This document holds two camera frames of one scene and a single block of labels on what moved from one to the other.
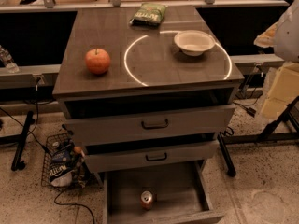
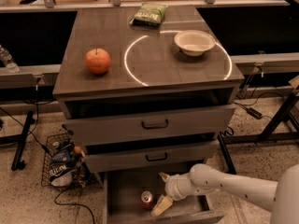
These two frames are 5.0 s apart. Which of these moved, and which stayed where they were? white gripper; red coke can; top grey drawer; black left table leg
Moved: white gripper
Stayed: black left table leg; top grey drawer; red coke can
